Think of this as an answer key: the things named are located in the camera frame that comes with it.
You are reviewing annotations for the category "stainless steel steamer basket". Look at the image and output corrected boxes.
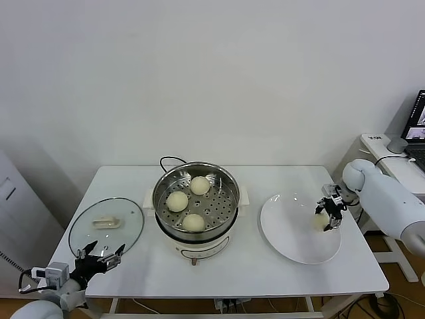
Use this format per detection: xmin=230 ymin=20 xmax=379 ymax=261
xmin=143 ymin=161 xmax=250 ymax=235

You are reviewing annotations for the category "cream electric cooker base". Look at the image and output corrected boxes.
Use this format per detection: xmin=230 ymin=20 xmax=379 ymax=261
xmin=144 ymin=199 xmax=250 ymax=267

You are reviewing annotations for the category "black open laptop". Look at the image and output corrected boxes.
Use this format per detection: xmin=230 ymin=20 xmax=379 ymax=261
xmin=400 ymin=89 xmax=425 ymax=160

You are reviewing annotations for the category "white steamed baozi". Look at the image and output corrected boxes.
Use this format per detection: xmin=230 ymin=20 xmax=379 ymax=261
xmin=182 ymin=213 xmax=206 ymax=233
xmin=165 ymin=191 xmax=189 ymax=213
xmin=190 ymin=176 xmax=211 ymax=196
xmin=311 ymin=214 xmax=329 ymax=232

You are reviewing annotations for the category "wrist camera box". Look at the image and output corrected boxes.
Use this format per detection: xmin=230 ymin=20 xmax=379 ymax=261
xmin=31 ymin=262 xmax=70 ymax=288
xmin=321 ymin=183 xmax=341 ymax=197

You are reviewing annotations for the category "white round plate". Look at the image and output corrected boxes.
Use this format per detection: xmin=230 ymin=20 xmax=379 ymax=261
xmin=260 ymin=193 xmax=343 ymax=266

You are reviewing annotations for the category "white cabinet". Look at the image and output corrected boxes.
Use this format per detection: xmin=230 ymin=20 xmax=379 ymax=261
xmin=0 ymin=146 xmax=66 ymax=293

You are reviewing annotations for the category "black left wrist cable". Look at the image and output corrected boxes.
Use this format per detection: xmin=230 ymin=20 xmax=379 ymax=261
xmin=18 ymin=268 xmax=34 ymax=295

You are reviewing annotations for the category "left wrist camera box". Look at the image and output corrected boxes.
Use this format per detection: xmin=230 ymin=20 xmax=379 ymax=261
xmin=31 ymin=262 xmax=70 ymax=288

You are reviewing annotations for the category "white table frame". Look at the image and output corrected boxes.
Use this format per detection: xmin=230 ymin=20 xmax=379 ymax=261
xmin=74 ymin=294 xmax=386 ymax=319

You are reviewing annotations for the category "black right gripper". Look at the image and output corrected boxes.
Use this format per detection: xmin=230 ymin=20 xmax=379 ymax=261
xmin=314 ymin=196 xmax=348 ymax=233

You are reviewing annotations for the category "black cooker power cord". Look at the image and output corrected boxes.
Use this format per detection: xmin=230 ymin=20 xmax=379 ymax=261
xmin=160 ymin=156 xmax=189 ymax=173

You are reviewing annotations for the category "round glass pot lid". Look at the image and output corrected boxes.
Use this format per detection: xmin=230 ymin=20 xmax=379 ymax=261
xmin=68 ymin=197 xmax=145 ymax=259

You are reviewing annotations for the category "black floor cable bundle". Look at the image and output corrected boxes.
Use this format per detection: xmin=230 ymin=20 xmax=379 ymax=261
xmin=345 ymin=292 xmax=402 ymax=319

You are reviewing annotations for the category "white side desk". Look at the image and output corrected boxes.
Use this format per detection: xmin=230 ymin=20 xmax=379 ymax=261
xmin=360 ymin=134 xmax=425 ymax=285

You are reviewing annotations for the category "white power strip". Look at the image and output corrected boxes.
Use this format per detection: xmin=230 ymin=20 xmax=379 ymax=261
xmin=214 ymin=298 xmax=253 ymax=313

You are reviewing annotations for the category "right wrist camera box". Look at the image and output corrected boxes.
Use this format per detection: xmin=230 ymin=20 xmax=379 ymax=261
xmin=321 ymin=183 xmax=341 ymax=197

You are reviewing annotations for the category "grey round speaker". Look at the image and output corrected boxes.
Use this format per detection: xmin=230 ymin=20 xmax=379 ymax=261
xmin=387 ymin=138 xmax=408 ymax=154

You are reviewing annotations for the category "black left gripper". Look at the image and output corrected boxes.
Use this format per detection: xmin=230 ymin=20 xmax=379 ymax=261
xmin=74 ymin=241 xmax=127 ymax=284

